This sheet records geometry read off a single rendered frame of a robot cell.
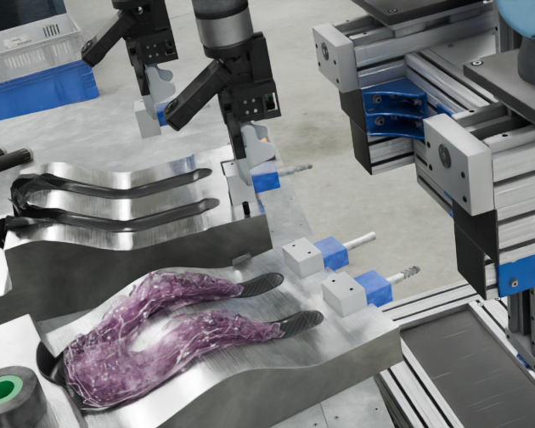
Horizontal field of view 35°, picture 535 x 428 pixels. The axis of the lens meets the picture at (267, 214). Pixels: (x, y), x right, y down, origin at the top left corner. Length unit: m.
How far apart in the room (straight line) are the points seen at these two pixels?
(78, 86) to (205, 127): 2.69
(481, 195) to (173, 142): 0.80
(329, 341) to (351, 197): 2.03
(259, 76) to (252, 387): 0.45
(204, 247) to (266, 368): 0.33
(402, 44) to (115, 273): 0.66
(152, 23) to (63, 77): 2.95
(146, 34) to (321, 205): 1.66
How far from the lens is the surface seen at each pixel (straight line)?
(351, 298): 1.06
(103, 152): 1.80
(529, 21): 0.99
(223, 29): 1.16
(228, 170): 1.28
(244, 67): 1.21
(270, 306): 1.11
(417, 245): 2.74
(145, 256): 1.26
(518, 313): 1.78
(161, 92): 1.49
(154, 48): 1.48
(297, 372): 1.00
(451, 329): 2.06
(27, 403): 0.95
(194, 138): 1.75
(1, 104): 4.43
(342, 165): 3.27
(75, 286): 1.29
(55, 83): 4.41
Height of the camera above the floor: 1.50
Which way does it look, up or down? 30 degrees down
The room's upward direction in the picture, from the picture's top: 12 degrees counter-clockwise
